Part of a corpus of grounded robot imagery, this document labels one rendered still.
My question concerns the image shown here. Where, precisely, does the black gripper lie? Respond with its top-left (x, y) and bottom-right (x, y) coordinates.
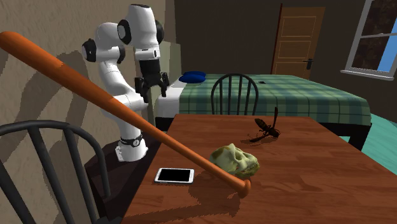
top-left (134, 59), bottom-right (170, 104)

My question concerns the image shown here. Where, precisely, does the orange baseball bat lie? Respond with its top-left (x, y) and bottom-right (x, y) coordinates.
top-left (0, 31), bottom-right (252, 199)

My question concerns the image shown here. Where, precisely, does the black spindle-back chair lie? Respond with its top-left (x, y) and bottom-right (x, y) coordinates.
top-left (210, 73), bottom-right (260, 116)
top-left (0, 120), bottom-right (111, 224)

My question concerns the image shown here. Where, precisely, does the white smartphone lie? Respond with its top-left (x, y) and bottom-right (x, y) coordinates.
top-left (154, 167), bottom-right (195, 185)

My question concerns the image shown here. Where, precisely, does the dark robot stand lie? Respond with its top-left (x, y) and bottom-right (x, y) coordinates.
top-left (84, 131), bottom-right (167, 222)

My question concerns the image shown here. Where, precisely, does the pale green skull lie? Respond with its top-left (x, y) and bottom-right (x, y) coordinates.
top-left (209, 143), bottom-right (260, 179)

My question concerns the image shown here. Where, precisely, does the dark wasp figure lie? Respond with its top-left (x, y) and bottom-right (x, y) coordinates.
top-left (248, 106), bottom-right (281, 144)

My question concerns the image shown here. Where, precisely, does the bed with green plaid cover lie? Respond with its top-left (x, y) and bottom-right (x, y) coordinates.
top-left (154, 73), bottom-right (373, 152)

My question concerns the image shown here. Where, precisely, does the brown wooden door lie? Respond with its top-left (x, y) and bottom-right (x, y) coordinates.
top-left (270, 3), bottom-right (326, 80)

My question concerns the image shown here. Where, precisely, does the brown wooden table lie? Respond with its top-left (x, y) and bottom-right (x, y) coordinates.
top-left (120, 113), bottom-right (397, 224)

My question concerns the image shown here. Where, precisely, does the white framed window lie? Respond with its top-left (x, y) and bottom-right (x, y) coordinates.
top-left (340, 0), bottom-right (397, 81)

